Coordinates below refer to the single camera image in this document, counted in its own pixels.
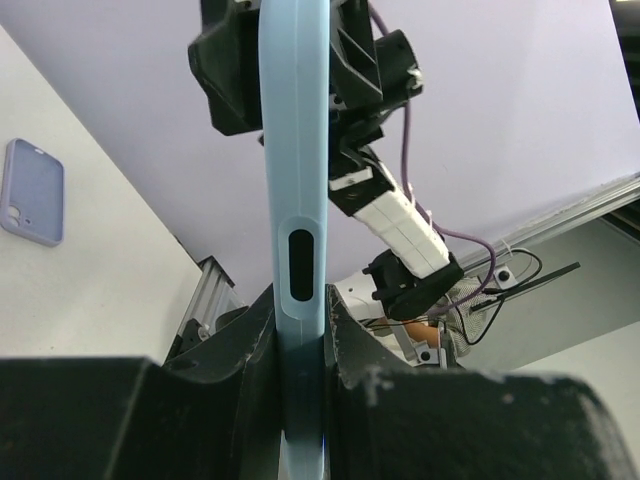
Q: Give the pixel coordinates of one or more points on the lilac phone case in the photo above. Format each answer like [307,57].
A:
[33,194]

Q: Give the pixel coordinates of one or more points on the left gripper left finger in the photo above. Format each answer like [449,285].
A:
[213,412]

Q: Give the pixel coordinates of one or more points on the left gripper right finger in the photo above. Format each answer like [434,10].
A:
[389,420]

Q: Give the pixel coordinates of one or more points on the aluminium front frame rail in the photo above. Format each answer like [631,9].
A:
[215,295]

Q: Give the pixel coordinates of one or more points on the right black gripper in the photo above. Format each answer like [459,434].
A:
[369,78]

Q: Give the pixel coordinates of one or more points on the phone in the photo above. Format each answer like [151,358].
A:
[293,52]

